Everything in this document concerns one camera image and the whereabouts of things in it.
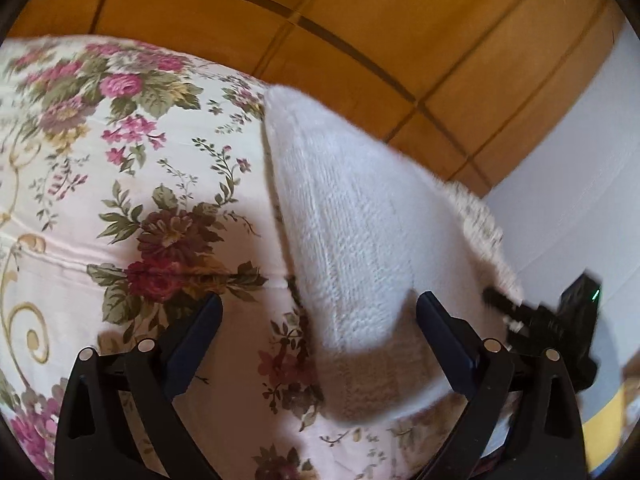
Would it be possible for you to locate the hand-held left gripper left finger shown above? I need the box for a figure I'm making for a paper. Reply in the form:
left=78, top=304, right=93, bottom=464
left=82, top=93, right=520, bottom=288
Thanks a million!
left=54, top=292, right=224, bottom=480

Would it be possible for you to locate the yellow object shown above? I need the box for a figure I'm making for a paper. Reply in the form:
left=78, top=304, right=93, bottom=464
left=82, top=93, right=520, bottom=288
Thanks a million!
left=581, top=385, right=629, bottom=477

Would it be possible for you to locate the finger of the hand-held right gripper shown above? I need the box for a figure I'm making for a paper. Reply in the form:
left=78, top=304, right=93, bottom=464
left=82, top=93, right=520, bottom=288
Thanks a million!
left=482, top=285, right=526, bottom=319

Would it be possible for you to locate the white knitted sweater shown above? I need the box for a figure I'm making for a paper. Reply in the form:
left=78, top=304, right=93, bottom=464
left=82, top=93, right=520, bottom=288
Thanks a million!
left=262, top=85, right=526, bottom=423

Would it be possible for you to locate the wooden panelled wardrobe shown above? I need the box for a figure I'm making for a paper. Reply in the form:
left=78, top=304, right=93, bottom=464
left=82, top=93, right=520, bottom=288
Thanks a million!
left=5, top=0, right=628, bottom=198

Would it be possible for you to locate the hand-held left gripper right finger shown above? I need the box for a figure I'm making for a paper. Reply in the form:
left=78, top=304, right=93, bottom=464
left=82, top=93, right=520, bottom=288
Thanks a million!
left=415, top=290, right=587, bottom=480

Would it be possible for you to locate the floral bedspread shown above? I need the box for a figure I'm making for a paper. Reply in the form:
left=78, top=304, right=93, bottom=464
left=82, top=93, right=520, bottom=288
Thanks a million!
left=0, top=35, right=526, bottom=480

